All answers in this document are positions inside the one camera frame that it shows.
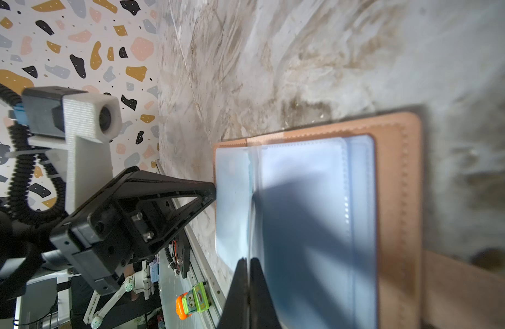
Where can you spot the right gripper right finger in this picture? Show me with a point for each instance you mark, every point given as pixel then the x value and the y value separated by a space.
pixel 262 313

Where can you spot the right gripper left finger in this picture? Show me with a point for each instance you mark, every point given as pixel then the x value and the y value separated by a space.
pixel 235 311

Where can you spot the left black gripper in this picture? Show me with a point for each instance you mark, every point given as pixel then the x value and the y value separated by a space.
pixel 133 217

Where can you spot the pink leather card holder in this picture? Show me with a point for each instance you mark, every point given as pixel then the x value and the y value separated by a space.
pixel 334 215

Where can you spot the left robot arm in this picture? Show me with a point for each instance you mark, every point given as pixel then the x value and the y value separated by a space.
pixel 29 254

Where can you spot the orange green small tool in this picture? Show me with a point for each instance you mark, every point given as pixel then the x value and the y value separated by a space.
pixel 196 300

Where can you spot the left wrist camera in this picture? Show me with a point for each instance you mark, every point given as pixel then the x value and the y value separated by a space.
pixel 77 128

